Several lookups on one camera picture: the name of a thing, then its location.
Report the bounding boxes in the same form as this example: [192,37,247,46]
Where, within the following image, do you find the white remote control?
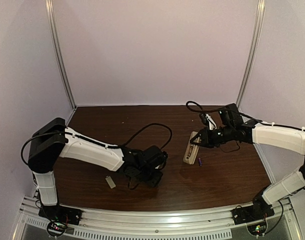
[183,131,201,165]

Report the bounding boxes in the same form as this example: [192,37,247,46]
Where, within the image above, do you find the grey battery cover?
[105,176,116,189]

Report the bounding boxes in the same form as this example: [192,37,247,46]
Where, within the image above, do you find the orange AAA battery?
[188,145,194,155]

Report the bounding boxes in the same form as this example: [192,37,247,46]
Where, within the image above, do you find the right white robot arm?
[189,120,305,206]

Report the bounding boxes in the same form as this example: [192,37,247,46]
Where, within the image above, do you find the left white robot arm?
[24,117,168,207]

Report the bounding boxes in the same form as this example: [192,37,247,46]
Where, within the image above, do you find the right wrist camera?
[199,112,217,130]

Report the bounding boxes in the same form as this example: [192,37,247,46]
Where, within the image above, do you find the left black cable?
[20,122,173,166]

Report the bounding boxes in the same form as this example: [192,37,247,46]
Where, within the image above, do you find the black cable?
[20,122,173,166]
[186,100,305,133]

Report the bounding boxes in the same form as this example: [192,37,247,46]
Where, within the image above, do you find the right black cable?
[186,100,305,133]

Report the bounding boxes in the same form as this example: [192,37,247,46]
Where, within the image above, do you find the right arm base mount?
[231,205,275,238]

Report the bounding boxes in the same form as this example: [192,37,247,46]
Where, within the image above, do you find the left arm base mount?
[38,205,82,238]

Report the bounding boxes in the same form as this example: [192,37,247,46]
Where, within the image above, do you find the right aluminium frame post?
[236,0,266,108]

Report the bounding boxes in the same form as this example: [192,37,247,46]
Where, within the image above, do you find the aluminium frame post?
[236,0,266,108]
[45,0,77,110]

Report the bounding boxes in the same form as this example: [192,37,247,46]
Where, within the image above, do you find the left aluminium frame post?
[45,0,77,110]

